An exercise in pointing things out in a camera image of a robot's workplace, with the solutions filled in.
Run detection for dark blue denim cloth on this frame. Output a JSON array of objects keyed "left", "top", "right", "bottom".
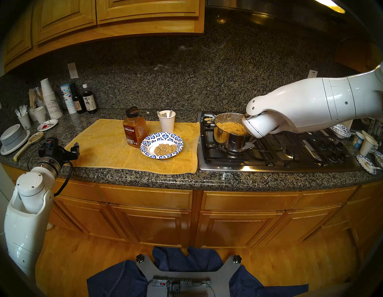
[{"left": 87, "top": 246, "right": 309, "bottom": 297}]

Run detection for stainless gas cooktop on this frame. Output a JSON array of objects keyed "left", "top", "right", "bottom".
[{"left": 197, "top": 111, "right": 362, "bottom": 173}]

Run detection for wooden lower cabinets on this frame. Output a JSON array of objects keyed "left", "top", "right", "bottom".
[{"left": 1, "top": 165, "right": 383, "bottom": 249}]

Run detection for ground cinnamon jar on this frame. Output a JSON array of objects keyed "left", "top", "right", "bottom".
[{"left": 122, "top": 107, "right": 148, "bottom": 149}]

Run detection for small white plate red stain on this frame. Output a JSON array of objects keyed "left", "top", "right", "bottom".
[{"left": 37, "top": 119, "right": 59, "bottom": 132}]

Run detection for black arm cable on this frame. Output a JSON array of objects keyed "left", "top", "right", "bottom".
[{"left": 27, "top": 153, "right": 74, "bottom": 197}]

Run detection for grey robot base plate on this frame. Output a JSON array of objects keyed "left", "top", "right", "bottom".
[{"left": 136, "top": 254, "right": 242, "bottom": 297}]

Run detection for stack of blue patterned bowls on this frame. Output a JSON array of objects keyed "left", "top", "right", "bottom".
[{"left": 330, "top": 123, "right": 352, "bottom": 139}]

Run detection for wooden spoon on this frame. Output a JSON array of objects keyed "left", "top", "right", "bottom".
[{"left": 13, "top": 132, "right": 44, "bottom": 162}]

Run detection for wooden cabinets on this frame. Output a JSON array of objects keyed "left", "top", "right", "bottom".
[
  {"left": 1, "top": 165, "right": 383, "bottom": 249},
  {"left": 3, "top": 0, "right": 205, "bottom": 72}
]

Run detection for wooden upper cabinets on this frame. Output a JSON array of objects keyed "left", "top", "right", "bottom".
[{"left": 3, "top": 0, "right": 205, "bottom": 72}]

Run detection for yellow terry towel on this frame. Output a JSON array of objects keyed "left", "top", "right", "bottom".
[{"left": 64, "top": 119, "right": 201, "bottom": 175}]

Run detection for dark oil bottle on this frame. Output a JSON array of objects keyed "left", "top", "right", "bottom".
[{"left": 70, "top": 83, "right": 87, "bottom": 114}]

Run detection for soy sauce bottle white cap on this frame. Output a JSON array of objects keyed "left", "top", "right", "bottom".
[{"left": 82, "top": 84, "right": 98, "bottom": 114}]

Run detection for stainless range hood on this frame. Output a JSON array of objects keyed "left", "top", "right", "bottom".
[{"left": 206, "top": 0, "right": 359, "bottom": 36}]

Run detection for grey power strip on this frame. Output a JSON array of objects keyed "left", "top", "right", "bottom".
[{"left": 153, "top": 277, "right": 211, "bottom": 288}]

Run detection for oatmeal in saucepan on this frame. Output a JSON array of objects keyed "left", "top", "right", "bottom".
[{"left": 216, "top": 121, "right": 248, "bottom": 136}]

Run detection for scooped oatmeal portion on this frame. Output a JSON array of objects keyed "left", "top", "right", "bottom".
[{"left": 154, "top": 143, "right": 178, "bottom": 156}]

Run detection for stainless steel saucepan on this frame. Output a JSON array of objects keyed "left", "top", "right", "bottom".
[{"left": 201, "top": 112, "right": 255, "bottom": 155}]

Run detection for grey stack of paper plates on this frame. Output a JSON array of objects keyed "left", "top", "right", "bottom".
[{"left": 0, "top": 124, "right": 24, "bottom": 147}]

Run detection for white paper cup with spoons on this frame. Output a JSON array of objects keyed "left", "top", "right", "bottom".
[{"left": 157, "top": 110, "right": 176, "bottom": 133}]

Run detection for white salt canister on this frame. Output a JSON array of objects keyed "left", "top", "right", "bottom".
[{"left": 60, "top": 84, "right": 77, "bottom": 114}]

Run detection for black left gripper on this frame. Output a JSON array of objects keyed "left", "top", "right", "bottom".
[{"left": 39, "top": 142, "right": 80, "bottom": 168}]

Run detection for stack of white paper cups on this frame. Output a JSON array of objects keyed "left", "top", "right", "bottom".
[{"left": 40, "top": 78, "right": 63, "bottom": 119}]

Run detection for blue patterned paper bowl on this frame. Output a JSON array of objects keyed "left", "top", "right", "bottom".
[{"left": 140, "top": 132, "right": 184, "bottom": 159}]

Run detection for large white plate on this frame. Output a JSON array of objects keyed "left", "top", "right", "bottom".
[{"left": 0, "top": 130, "right": 31, "bottom": 155}]

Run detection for dark wooden corner cabinet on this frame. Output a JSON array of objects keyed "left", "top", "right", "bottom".
[{"left": 334, "top": 37, "right": 383, "bottom": 74}]

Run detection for blue patterned paper plate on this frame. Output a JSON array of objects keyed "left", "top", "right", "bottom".
[{"left": 356, "top": 154, "right": 378, "bottom": 175}]

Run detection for plain white paper cup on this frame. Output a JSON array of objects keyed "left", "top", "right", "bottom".
[{"left": 360, "top": 136, "right": 377, "bottom": 157}]

